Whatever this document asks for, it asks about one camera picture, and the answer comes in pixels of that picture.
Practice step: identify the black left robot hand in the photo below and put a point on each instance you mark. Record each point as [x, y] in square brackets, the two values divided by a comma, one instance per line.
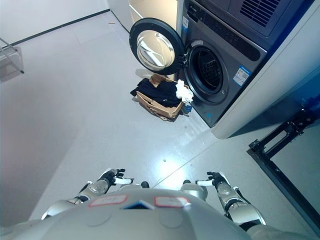
[119, 180]

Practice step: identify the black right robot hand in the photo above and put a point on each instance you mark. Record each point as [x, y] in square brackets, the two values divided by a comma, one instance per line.
[214, 178]

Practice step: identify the white cloth garment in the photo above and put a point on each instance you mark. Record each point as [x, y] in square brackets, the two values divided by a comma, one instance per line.
[183, 92]

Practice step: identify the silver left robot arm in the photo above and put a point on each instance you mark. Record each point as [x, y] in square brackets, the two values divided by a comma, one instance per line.
[96, 188]

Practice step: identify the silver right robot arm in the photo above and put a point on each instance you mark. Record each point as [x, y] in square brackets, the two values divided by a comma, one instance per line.
[236, 203]

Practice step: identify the black clothes pile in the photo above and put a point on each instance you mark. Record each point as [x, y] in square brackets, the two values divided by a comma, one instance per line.
[160, 93]

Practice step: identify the round glass washing machine door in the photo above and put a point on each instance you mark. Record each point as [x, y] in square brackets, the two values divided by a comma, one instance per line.
[156, 47]

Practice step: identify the silver right robot leg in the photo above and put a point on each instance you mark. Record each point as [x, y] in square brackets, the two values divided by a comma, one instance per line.
[194, 189]

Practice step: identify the grey robot torso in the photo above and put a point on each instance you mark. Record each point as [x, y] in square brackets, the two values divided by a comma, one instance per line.
[155, 220]

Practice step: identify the small blue box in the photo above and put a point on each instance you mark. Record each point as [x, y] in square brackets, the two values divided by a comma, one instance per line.
[188, 107]

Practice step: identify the brown cardboard box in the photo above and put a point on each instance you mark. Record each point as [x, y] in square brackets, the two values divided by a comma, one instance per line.
[162, 110]

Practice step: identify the blue energy label sticker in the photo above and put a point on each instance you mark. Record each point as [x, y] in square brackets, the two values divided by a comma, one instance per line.
[242, 75]

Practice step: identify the white appliance cabinet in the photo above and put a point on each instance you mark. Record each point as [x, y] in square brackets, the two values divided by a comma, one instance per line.
[282, 82]

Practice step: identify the blue white info sticker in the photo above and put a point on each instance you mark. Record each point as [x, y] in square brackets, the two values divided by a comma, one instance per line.
[185, 23]

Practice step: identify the clear acrylic rack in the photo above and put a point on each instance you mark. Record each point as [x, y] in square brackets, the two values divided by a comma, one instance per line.
[11, 62]

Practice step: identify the grey stacked dryer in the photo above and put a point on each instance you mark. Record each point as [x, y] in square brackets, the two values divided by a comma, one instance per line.
[250, 12]

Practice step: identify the beige cabinet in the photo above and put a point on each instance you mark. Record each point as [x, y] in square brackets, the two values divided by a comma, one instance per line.
[152, 12]

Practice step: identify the black metal frame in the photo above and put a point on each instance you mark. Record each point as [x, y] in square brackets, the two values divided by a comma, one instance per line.
[267, 160]

